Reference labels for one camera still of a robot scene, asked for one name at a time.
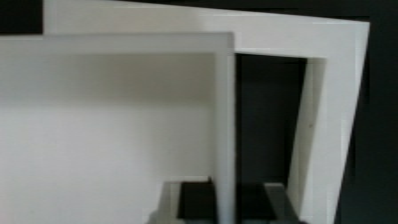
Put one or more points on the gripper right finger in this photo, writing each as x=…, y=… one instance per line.
x=263, y=204

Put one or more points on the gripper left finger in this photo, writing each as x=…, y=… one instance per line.
x=186, y=206

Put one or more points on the white drawer cabinet frame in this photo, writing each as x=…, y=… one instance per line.
x=117, y=109

